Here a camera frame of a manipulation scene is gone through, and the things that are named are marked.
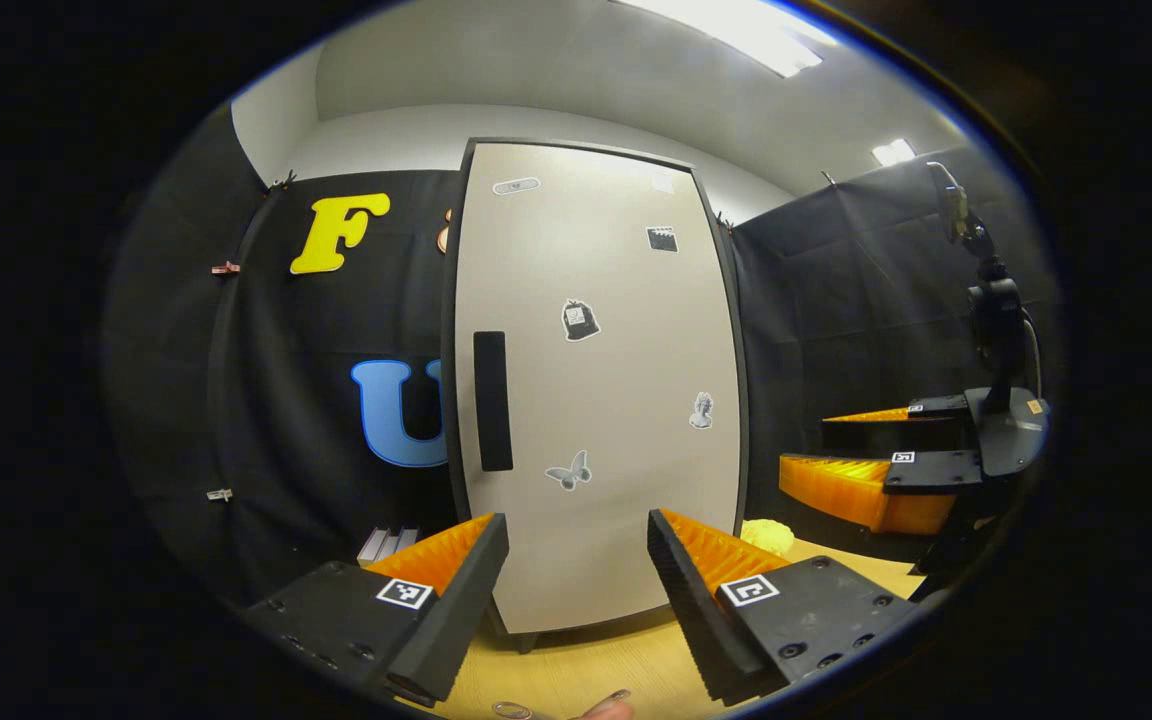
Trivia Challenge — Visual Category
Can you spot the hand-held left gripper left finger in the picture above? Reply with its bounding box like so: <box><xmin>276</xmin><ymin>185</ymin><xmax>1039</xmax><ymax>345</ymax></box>
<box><xmin>246</xmin><ymin>513</ymin><xmax>510</xmax><ymax>706</ymax></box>

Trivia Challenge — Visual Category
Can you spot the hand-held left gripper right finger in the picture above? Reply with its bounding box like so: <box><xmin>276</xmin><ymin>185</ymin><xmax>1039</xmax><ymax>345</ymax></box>
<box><xmin>648</xmin><ymin>508</ymin><xmax>922</xmax><ymax>706</ymax></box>

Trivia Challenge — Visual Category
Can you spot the grey cabinet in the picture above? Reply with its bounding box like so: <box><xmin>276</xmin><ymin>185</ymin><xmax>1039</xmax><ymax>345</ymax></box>
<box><xmin>441</xmin><ymin>137</ymin><xmax>749</xmax><ymax>653</ymax></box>

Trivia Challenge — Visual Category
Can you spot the yellow lumpy object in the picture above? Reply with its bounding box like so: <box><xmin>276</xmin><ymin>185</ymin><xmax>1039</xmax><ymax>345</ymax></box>
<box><xmin>741</xmin><ymin>518</ymin><xmax>795</xmax><ymax>559</ymax></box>

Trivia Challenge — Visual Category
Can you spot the black backdrop cloth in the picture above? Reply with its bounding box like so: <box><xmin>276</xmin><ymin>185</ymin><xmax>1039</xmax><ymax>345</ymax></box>
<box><xmin>106</xmin><ymin>145</ymin><xmax>1047</xmax><ymax>601</ymax></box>

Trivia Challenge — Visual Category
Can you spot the long ceiling light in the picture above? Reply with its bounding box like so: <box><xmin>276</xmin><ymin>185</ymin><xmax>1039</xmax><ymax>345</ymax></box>
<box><xmin>616</xmin><ymin>0</ymin><xmax>827</xmax><ymax>79</ymax></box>

